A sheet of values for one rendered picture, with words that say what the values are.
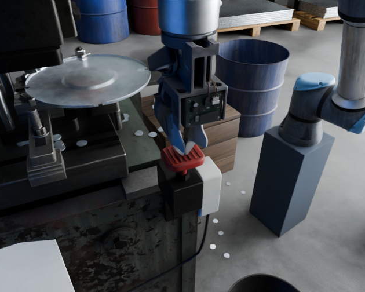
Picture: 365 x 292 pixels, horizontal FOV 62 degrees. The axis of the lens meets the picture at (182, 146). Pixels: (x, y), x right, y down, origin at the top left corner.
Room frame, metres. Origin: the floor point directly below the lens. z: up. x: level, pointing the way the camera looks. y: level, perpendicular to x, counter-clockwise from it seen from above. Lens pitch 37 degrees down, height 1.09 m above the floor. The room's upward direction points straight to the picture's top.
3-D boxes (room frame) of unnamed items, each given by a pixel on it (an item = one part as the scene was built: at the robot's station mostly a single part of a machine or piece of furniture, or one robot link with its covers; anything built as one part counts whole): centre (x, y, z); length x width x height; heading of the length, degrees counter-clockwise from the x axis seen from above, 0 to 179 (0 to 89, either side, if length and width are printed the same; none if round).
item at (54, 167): (0.48, 0.27, 0.76); 0.17 x 0.06 x 0.10; 23
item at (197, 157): (0.42, 0.00, 0.72); 0.07 x 0.06 x 0.08; 113
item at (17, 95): (0.64, 0.33, 0.76); 0.15 x 0.09 x 0.05; 23
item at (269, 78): (1.72, -0.40, 0.24); 0.42 x 0.42 x 0.48
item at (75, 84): (0.68, 0.22, 0.78); 0.29 x 0.29 x 0.01
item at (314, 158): (0.92, -0.43, 0.23); 0.18 x 0.18 x 0.45; 35
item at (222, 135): (1.31, -0.01, 0.18); 0.40 x 0.38 x 0.35; 119
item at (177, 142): (0.39, 0.00, 0.81); 0.06 x 0.03 x 0.09; 23
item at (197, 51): (0.39, -0.01, 0.91); 0.09 x 0.08 x 0.12; 23
